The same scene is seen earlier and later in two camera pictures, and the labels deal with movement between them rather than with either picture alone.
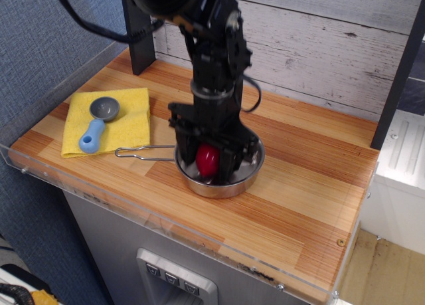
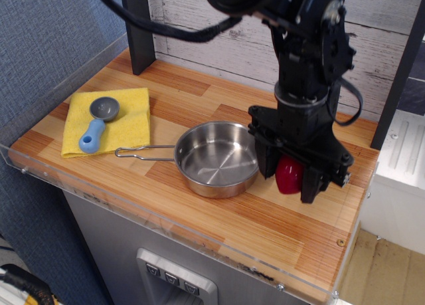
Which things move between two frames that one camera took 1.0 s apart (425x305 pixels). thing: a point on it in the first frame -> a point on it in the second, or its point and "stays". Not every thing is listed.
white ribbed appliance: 394,211 stays
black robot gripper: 214,119 -> 306,135
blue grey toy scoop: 101,109 stays
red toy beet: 207,159 -> 289,175
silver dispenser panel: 167,283 stays
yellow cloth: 130,128 stays
